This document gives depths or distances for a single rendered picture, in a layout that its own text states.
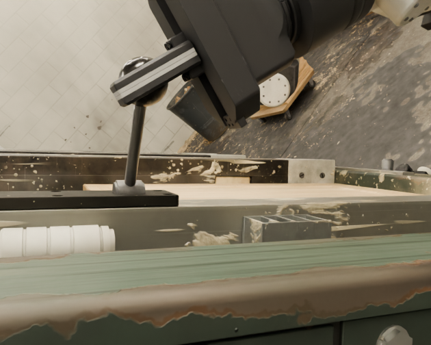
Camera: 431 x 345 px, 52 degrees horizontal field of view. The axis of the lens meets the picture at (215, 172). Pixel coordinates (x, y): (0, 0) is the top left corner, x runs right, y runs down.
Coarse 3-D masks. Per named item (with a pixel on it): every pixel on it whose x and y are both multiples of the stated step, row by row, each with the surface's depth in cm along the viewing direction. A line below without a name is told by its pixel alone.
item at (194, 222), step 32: (0, 224) 33; (32, 224) 34; (64, 224) 35; (96, 224) 36; (128, 224) 37; (160, 224) 38; (192, 224) 39; (224, 224) 40; (352, 224) 46; (384, 224) 47; (416, 224) 49
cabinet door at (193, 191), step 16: (176, 192) 74; (192, 192) 75; (208, 192) 76; (224, 192) 77; (240, 192) 78; (256, 192) 78; (272, 192) 79; (288, 192) 80; (304, 192) 81; (320, 192) 82; (336, 192) 83; (352, 192) 84; (368, 192) 84; (384, 192) 82; (400, 192) 83
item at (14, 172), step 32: (0, 160) 77; (32, 160) 79; (64, 160) 81; (96, 160) 83; (160, 160) 88; (192, 160) 90; (224, 160) 93; (256, 160) 96; (288, 160) 99; (320, 160) 102
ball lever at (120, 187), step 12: (132, 60) 33; (144, 60) 33; (120, 72) 33; (144, 96) 33; (156, 96) 33; (144, 108) 35; (132, 120) 36; (132, 132) 36; (132, 144) 36; (132, 156) 37; (132, 168) 38; (120, 180) 39; (132, 180) 38; (120, 192) 38; (132, 192) 38; (144, 192) 39
